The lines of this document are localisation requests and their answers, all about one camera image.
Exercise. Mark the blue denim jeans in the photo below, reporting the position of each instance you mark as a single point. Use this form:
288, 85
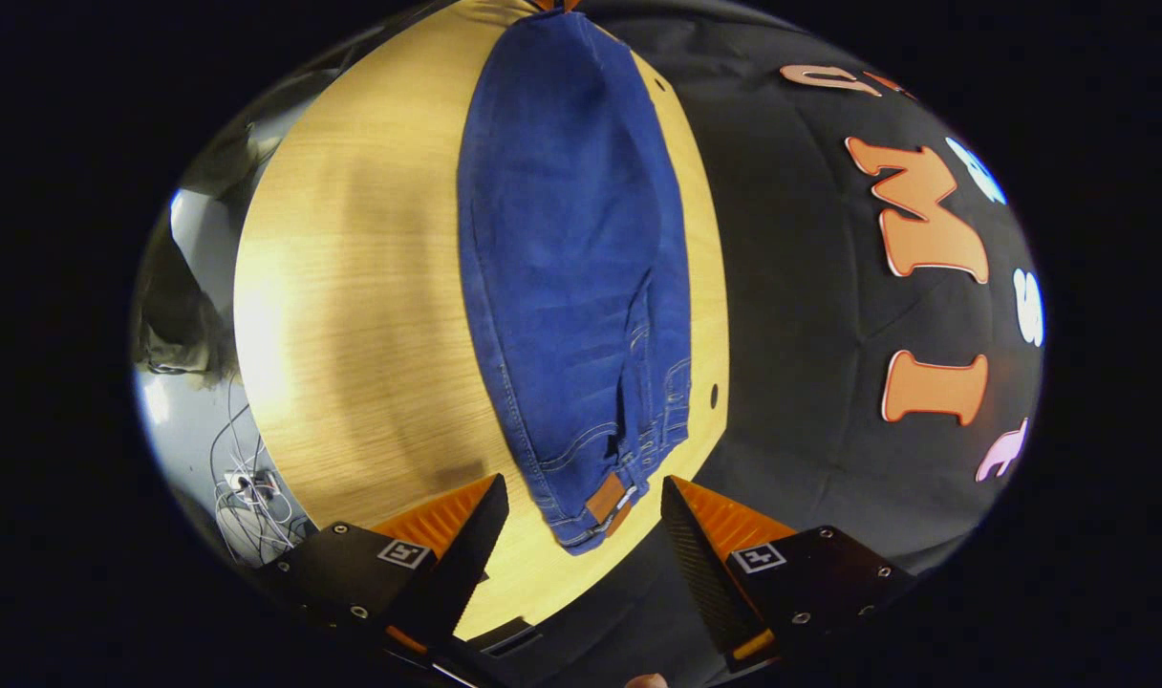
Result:
562, 239

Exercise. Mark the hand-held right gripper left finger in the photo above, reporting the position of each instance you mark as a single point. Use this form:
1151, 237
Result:
462, 564

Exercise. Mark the white power strip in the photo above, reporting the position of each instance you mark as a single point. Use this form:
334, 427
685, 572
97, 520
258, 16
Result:
248, 483

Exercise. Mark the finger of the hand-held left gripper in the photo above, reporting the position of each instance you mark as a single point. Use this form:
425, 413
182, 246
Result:
554, 5

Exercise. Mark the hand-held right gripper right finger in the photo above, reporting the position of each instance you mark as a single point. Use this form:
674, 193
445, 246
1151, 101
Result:
700, 573

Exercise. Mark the dark cloth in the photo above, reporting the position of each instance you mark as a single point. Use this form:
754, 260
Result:
175, 315

